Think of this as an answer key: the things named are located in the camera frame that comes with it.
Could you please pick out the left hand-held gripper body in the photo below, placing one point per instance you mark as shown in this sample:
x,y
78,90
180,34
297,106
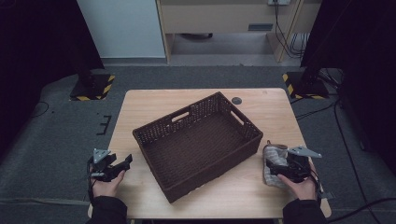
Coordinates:
x,y
104,169

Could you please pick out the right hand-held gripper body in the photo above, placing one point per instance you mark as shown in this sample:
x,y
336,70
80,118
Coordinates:
x,y
299,169

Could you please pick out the grey striped cloth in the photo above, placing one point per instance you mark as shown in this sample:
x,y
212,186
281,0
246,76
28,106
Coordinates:
x,y
274,157

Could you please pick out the brown woven basket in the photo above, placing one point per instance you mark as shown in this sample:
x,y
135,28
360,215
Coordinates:
x,y
193,149

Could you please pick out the person's left hand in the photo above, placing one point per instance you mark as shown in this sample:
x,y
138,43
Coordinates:
x,y
106,188

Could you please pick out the person's right hand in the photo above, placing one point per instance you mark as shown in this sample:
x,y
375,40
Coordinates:
x,y
303,189

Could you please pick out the black yellow-striped stand base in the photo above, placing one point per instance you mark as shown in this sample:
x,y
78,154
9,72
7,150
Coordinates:
x,y
306,88
93,90

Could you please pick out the black round table grommet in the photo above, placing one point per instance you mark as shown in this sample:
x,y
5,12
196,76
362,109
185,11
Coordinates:
x,y
236,100

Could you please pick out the black curtain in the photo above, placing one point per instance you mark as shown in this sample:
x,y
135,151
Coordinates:
x,y
37,62
361,62

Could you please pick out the pale partition panel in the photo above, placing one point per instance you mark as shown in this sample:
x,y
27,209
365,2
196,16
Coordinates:
x,y
121,28

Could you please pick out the beige wooden cabinet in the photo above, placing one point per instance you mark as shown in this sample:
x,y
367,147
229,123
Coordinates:
x,y
214,18

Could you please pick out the white power strip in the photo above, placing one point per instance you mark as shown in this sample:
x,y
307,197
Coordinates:
x,y
278,2

